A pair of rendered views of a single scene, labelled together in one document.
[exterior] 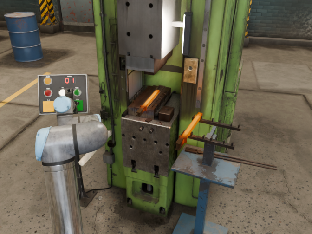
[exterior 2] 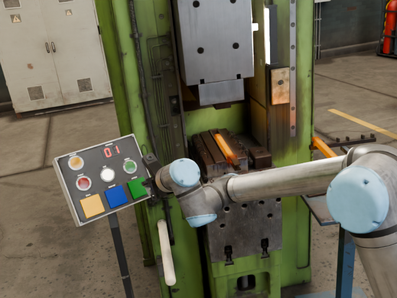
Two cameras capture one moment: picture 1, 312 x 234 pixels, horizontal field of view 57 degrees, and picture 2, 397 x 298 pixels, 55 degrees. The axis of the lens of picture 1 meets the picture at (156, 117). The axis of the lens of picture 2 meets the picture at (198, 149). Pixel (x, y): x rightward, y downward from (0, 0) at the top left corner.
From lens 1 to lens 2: 1.06 m
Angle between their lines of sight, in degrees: 25
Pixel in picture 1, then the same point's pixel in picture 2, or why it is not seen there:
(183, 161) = (323, 209)
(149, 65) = (237, 89)
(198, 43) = (285, 46)
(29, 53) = not seen: outside the picture
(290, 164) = not seen: hidden behind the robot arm
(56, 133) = (383, 169)
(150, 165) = (254, 243)
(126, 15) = (194, 21)
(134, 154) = (229, 236)
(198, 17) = (282, 10)
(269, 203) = not seen: hidden behind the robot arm
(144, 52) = (228, 73)
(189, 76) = (280, 95)
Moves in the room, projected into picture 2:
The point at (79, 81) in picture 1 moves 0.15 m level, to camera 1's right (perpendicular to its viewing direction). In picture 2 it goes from (127, 147) to (159, 138)
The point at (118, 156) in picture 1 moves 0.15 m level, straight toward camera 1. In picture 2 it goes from (179, 257) to (196, 271)
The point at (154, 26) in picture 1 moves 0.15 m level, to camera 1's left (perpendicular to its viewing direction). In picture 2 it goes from (240, 29) to (209, 34)
